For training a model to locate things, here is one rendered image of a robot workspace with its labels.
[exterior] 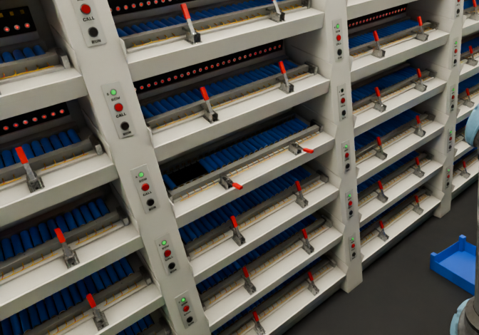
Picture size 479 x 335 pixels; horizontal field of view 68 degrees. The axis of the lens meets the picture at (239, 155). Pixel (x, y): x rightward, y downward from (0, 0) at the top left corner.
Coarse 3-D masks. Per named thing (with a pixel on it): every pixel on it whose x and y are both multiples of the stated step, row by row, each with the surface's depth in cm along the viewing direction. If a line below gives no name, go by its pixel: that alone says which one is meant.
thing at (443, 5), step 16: (432, 0) 144; (448, 0) 139; (448, 16) 142; (448, 48) 146; (448, 64) 149; (448, 80) 152; (448, 96) 155; (448, 112) 158; (448, 128) 162; (432, 144) 168; (448, 160) 169; (448, 192) 178; (448, 208) 182
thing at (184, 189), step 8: (312, 128) 120; (296, 136) 116; (304, 136) 118; (272, 144) 113; (280, 144) 113; (288, 144) 115; (256, 152) 110; (264, 152) 110; (272, 152) 111; (240, 160) 106; (248, 160) 107; (256, 160) 109; (264, 160) 109; (224, 168) 103; (232, 168) 104; (248, 168) 106; (208, 176) 101; (216, 176) 102; (192, 184) 98; (200, 184) 99; (216, 184) 101; (176, 192) 96; (184, 192) 97
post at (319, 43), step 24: (336, 0) 105; (288, 48) 122; (312, 48) 113; (336, 72) 112; (336, 96) 115; (336, 120) 118; (336, 144) 121; (336, 168) 125; (336, 216) 135; (360, 264) 148
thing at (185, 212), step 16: (304, 112) 127; (240, 128) 118; (320, 128) 121; (336, 128) 117; (208, 144) 112; (304, 144) 117; (320, 144) 117; (272, 160) 110; (288, 160) 110; (304, 160) 115; (240, 176) 104; (256, 176) 104; (272, 176) 109; (208, 192) 99; (224, 192) 99; (240, 192) 103; (176, 208) 95; (192, 208) 95; (208, 208) 98
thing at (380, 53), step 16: (368, 16) 138; (384, 16) 145; (400, 16) 150; (416, 16) 152; (432, 16) 146; (352, 32) 137; (368, 32) 139; (384, 32) 139; (400, 32) 137; (416, 32) 138; (432, 32) 144; (448, 32) 143; (352, 48) 125; (368, 48) 128; (384, 48) 130; (400, 48) 131; (416, 48) 134; (432, 48) 141; (352, 64) 120; (368, 64) 120; (384, 64) 126; (352, 80) 119
